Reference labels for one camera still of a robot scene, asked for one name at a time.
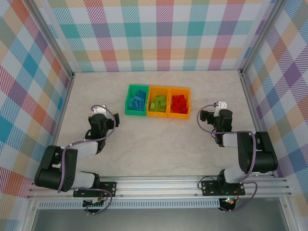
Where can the red lego brick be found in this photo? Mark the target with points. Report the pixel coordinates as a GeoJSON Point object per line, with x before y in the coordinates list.
{"type": "Point", "coordinates": [175, 105]}
{"type": "Point", "coordinates": [183, 104]}
{"type": "Point", "coordinates": [183, 97]}
{"type": "Point", "coordinates": [176, 98]}
{"type": "Point", "coordinates": [177, 110]}
{"type": "Point", "coordinates": [184, 110]}

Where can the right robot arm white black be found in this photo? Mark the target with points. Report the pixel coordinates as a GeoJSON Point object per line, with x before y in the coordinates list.
{"type": "Point", "coordinates": [262, 156]}

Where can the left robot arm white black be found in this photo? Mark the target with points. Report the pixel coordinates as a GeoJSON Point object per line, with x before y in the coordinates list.
{"type": "Point", "coordinates": [86, 149]}

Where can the green plastic bin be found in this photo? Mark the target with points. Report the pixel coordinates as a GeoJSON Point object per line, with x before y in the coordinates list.
{"type": "Point", "coordinates": [136, 113]}

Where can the orange plastic bin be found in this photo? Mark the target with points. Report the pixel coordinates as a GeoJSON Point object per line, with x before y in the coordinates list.
{"type": "Point", "coordinates": [178, 116]}
{"type": "Point", "coordinates": [157, 115]}

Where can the black controller board with light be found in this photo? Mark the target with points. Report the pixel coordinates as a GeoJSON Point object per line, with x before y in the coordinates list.
{"type": "Point", "coordinates": [228, 202]}

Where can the grey metal panel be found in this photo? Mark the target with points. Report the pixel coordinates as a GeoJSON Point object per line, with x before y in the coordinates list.
{"type": "Point", "coordinates": [156, 220]}

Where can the aluminium side rail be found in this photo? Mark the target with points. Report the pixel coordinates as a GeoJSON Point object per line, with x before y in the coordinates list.
{"type": "Point", "coordinates": [252, 108]}
{"type": "Point", "coordinates": [64, 108]}

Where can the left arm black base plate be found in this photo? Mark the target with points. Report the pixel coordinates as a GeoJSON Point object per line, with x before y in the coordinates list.
{"type": "Point", "coordinates": [108, 187]}

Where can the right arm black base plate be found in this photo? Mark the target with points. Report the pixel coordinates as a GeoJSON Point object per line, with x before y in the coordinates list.
{"type": "Point", "coordinates": [209, 188]}

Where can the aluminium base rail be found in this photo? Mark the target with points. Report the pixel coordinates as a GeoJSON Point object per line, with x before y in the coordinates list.
{"type": "Point", "coordinates": [156, 186]}

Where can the aluminium corner post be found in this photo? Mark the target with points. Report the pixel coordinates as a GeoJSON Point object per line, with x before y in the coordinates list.
{"type": "Point", "coordinates": [53, 39]}
{"type": "Point", "coordinates": [261, 36]}

